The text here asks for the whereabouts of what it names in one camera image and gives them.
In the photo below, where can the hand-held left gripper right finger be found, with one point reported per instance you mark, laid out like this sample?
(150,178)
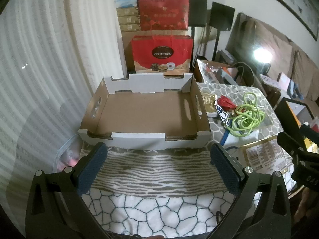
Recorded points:
(225,169)

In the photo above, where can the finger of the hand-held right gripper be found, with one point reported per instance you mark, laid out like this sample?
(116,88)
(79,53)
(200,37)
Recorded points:
(289,143)
(282,112)

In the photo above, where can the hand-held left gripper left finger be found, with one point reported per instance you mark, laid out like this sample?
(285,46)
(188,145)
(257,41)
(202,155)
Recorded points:
(91,169)

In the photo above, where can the gold foil bag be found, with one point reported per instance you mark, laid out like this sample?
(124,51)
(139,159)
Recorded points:
(265,153)

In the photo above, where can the blue and white patterned pouch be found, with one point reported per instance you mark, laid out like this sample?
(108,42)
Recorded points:
(223,115)

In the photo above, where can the gold packet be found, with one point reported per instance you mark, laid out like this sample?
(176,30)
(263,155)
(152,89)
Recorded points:
(208,102)

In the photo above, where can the cardboard tray box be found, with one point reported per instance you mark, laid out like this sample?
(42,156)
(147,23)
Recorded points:
(147,112)

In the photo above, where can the clear plastic storage bag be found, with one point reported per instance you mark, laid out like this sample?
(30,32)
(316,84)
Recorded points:
(67,154)

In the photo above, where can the crinkled clear plastic bag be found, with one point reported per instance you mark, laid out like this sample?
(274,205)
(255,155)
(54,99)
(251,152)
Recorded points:
(211,71)

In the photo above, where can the white curtain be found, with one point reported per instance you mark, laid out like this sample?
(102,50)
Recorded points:
(54,67)

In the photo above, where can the black music stand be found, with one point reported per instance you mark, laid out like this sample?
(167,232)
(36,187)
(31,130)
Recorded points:
(198,10)
(221,16)

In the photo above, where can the red gift bag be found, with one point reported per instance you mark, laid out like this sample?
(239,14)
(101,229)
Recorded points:
(162,52)

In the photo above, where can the red patterned gift box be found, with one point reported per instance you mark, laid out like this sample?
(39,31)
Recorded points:
(163,12)

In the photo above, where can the blue and white tissue pack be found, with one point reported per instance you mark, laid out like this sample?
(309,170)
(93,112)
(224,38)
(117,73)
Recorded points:
(125,0)

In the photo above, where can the framed wall picture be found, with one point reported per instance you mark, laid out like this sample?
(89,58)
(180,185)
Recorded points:
(291,2)

